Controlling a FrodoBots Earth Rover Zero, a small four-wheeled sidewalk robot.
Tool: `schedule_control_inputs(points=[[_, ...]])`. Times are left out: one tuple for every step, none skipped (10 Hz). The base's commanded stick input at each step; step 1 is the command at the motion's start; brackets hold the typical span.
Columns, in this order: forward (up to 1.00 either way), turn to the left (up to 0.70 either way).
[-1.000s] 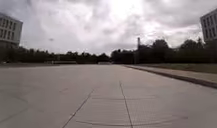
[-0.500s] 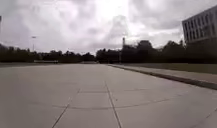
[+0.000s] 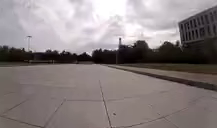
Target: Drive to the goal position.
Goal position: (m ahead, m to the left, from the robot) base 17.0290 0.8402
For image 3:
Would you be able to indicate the grass strip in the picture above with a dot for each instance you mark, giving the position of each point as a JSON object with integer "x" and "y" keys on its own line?
{"x": 182, "y": 67}

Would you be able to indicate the tall mast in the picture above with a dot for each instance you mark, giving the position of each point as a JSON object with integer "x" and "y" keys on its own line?
{"x": 120, "y": 41}

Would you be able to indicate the dark kerb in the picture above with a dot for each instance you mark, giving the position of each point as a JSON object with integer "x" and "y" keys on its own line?
{"x": 182, "y": 81}

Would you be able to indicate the row of dark trees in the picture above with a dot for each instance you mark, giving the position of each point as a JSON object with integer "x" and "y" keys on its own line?
{"x": 146, "y": 53}

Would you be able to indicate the tall lamp pole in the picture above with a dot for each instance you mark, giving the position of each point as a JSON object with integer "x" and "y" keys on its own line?
{"x": 28, "y": 43}

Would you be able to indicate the pale paved footpath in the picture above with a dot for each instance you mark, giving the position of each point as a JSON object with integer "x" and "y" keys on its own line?
{"x": 197, "y": 77}

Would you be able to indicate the grey concrete slab plaza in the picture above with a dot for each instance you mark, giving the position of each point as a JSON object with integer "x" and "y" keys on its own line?
{"x": 96, "y": 83}

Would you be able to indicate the pale building with window grid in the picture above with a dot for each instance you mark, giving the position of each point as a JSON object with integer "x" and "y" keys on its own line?
{"x": 199, "y": 26}

